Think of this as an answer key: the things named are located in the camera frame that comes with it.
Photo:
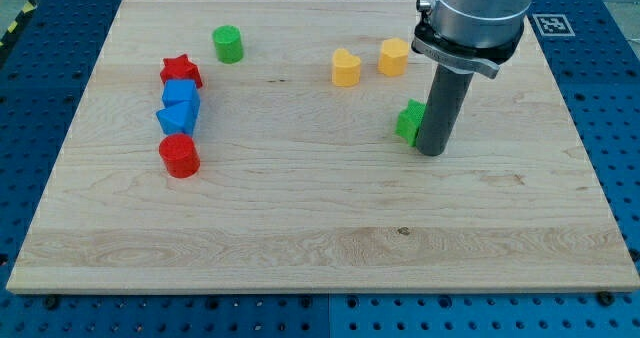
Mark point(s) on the green cylinder block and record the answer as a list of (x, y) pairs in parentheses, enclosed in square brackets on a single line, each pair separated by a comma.
[(228, 44)]

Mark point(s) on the blue cube block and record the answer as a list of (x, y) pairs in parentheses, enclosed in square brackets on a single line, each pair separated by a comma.
[(181, 90)]

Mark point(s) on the wooden board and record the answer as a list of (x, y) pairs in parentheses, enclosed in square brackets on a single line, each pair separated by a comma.
[(303, 186)]

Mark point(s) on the red star block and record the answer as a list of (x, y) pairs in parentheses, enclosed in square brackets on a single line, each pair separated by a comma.
[(180, 67)]

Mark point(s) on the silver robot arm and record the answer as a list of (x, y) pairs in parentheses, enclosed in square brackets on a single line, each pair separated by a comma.
[(469, 36)]

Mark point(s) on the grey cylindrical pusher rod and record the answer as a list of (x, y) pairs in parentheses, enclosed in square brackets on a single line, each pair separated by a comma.
[(444, 102)]

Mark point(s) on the red cylinder block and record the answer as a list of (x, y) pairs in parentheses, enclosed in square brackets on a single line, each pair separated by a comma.
[(179, 155)]

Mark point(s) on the yellow heart block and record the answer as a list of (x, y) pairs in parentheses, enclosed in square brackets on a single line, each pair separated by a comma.
[(346, 68)]

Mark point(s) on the fiducial marker tag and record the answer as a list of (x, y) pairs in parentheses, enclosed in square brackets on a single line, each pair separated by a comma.
[(553, 25)]

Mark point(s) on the blue triangle block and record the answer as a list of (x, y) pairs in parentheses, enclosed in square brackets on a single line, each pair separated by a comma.
[(178, 118)]

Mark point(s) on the yellow hexagon block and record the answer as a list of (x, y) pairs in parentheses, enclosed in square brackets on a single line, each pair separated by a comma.
[(393, 58)]

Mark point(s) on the green star block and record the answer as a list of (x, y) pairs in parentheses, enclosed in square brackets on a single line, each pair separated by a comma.
[(409, 121)]

